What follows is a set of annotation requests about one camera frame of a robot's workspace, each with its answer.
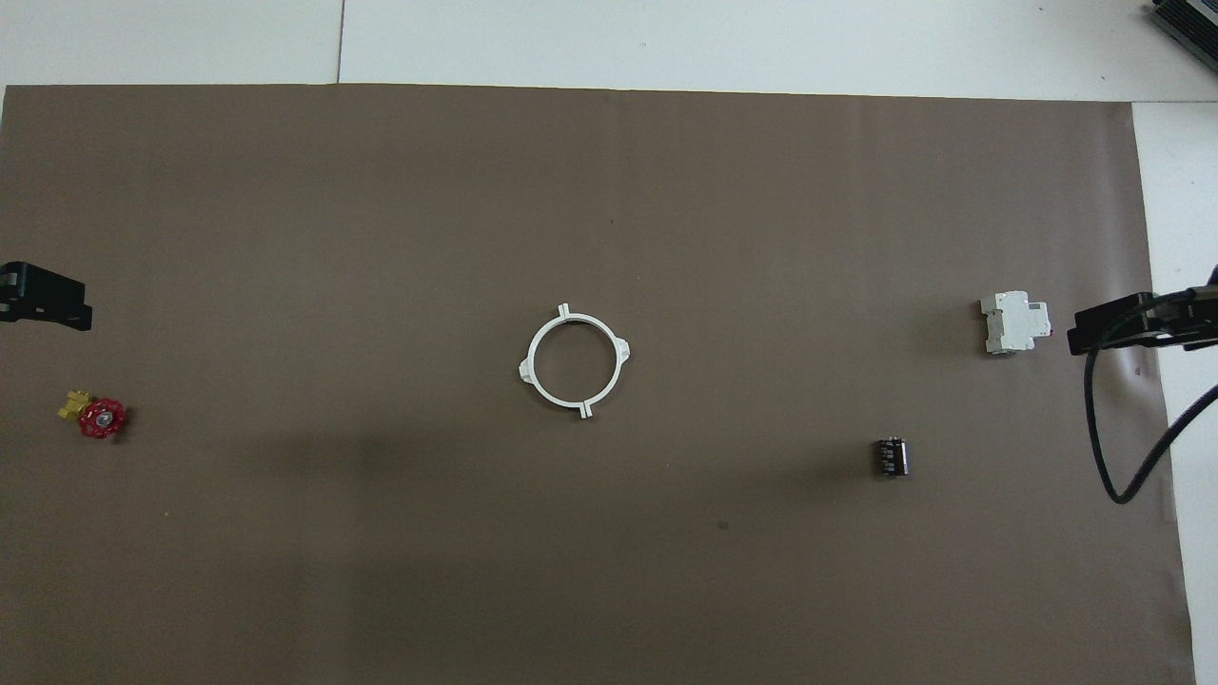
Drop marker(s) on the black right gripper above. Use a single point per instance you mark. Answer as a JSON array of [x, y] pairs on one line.
[[1194, 319]]

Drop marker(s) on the white circuit breaker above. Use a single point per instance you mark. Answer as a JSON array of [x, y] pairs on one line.
[[1013, 323]]

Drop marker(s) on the black cylindrical capacitor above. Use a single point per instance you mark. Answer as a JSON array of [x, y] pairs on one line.
[[892, 457]]

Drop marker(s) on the brown table mat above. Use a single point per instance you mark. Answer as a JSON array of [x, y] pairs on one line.
[[761, 238]]

